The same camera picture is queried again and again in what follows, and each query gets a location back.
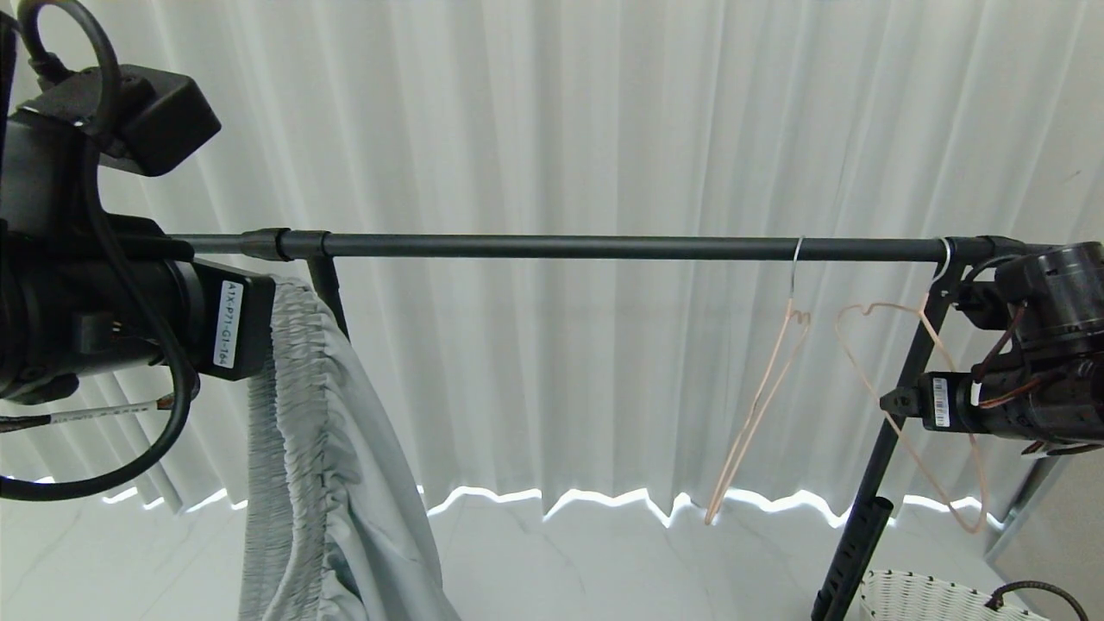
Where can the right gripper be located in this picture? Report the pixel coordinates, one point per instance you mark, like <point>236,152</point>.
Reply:
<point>1018,401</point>

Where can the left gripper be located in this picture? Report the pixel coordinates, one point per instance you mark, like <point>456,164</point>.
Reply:
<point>52,302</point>

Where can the pink clothes hanger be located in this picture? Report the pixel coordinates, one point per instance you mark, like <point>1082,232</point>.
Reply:
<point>750,414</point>
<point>938,343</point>

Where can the pale grey shorts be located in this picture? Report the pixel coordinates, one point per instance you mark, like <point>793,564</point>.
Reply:
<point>345,474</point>

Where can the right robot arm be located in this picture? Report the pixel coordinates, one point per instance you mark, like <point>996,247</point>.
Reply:
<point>1061,293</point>

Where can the white laundry basket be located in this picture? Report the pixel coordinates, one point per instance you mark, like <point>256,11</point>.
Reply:
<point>914,599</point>

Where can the black clothes rack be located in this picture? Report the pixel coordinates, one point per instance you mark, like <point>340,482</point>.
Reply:
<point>604,247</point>

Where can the white curtain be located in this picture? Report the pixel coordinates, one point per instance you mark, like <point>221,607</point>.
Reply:
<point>561,129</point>

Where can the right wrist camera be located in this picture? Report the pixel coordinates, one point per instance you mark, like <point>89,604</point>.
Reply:
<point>981,306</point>

